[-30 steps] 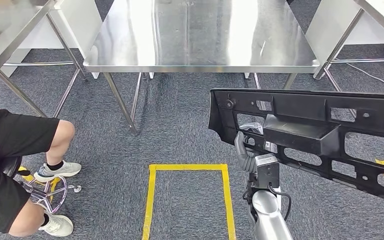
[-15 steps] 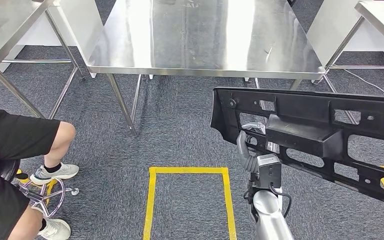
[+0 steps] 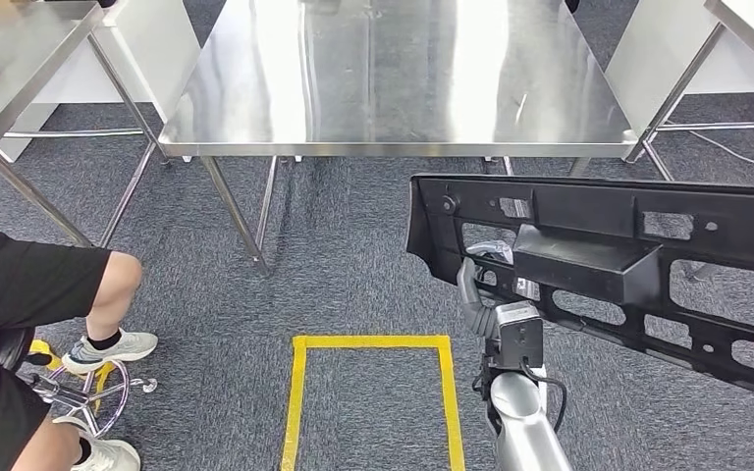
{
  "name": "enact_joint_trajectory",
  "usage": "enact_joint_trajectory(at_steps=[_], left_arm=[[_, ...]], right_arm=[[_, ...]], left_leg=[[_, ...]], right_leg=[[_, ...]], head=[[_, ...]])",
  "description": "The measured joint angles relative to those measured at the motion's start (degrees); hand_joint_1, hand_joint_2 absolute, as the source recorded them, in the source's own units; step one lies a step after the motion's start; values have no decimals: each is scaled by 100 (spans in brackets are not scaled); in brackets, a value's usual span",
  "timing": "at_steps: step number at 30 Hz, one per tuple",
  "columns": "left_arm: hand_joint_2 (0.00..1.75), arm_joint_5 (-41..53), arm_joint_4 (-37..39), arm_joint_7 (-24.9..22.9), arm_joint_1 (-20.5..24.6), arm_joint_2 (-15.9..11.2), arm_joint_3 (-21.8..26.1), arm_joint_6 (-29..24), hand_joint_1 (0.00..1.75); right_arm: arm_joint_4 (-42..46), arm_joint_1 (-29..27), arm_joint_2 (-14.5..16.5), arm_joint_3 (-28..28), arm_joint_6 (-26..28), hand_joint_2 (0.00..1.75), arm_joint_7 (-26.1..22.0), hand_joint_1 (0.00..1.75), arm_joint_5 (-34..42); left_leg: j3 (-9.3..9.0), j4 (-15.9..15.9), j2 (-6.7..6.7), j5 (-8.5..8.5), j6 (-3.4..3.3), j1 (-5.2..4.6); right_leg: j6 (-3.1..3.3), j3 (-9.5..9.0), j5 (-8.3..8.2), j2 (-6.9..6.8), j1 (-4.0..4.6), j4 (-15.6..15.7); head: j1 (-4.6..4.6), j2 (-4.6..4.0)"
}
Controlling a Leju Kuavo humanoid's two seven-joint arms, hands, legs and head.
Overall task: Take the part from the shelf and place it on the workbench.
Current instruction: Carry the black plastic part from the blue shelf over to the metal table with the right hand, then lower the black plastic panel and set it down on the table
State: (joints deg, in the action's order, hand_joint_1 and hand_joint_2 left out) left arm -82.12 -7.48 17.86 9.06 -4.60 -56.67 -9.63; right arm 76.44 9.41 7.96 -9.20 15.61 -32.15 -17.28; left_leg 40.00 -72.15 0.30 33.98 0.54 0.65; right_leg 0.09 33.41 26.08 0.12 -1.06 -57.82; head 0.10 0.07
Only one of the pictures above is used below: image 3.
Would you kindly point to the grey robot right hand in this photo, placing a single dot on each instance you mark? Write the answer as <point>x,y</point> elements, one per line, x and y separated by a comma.
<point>520,335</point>

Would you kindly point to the black plastic bumper bracket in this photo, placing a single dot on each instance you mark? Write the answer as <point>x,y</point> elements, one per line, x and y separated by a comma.
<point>578,260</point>

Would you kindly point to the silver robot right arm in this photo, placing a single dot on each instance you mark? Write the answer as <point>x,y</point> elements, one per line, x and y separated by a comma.
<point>523,422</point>

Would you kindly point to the yellow floor tape square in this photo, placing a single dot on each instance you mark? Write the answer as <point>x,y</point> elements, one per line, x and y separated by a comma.
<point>296,403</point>

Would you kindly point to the white cabinet panel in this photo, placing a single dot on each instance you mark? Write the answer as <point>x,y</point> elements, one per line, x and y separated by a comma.
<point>156,58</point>
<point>650,58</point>

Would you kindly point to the chrome stool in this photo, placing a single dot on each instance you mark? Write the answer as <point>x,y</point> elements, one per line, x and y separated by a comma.
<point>87,403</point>

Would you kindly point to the yellow floor tape strip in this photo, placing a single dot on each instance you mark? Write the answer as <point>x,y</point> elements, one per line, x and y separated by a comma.
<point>42,351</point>

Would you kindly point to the person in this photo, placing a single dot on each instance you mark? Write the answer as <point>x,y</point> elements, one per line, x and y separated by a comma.
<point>19,286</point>

